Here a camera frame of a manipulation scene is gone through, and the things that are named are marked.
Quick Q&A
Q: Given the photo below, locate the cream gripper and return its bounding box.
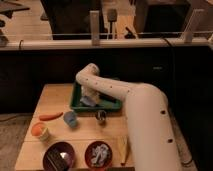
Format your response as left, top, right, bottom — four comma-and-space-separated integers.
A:
81, 86, 100, 104

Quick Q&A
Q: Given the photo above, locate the blue sponge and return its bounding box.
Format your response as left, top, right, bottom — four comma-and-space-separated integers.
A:
80, 96, 96, 107

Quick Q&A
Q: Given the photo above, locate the green plastic tray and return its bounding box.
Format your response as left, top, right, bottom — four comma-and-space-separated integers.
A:
70, 82, 122, 112

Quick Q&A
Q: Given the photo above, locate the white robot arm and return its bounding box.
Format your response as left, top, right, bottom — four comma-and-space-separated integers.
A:
76, 63, 182, 171

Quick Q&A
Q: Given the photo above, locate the small metal cup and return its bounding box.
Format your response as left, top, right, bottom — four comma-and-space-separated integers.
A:
95, 110, 107, 125

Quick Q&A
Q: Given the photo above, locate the blue plastic cup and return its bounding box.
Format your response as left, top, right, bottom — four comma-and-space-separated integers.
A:
63, 111, 77, 128

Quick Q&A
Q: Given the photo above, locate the orange carrot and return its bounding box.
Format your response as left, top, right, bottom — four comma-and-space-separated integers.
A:
38, 112, 63, 121

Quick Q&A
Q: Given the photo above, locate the orange and cream bowl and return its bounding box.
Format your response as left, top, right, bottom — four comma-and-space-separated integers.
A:
31, 122, 50, 141

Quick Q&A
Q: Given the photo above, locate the yellow wooden wedge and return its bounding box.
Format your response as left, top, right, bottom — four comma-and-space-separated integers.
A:
117, 136, 128, 166

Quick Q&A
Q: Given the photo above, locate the crumpled grey paper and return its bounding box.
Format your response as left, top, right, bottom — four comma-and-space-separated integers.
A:
91, 144, 109, 167

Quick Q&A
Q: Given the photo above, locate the purple bowl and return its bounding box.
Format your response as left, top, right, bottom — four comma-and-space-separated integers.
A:
42, 142, 75, 171

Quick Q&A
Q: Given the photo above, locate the black box in bowl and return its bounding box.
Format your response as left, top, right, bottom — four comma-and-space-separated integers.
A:
46, 149, 68, 171

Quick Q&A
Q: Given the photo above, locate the white rail post left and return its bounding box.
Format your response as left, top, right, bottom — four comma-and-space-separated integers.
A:
90, 10, 100, 46

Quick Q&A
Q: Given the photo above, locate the white rail post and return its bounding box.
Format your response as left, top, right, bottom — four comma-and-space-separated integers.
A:
90, 10, 100, 46
182, 9, 204, 43

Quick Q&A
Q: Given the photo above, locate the white horizontal rail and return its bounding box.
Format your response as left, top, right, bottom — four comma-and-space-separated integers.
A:
0, 37, 213, 51

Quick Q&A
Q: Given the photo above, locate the white rail post right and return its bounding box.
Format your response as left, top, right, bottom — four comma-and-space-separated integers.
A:
182, 9, 204, 43

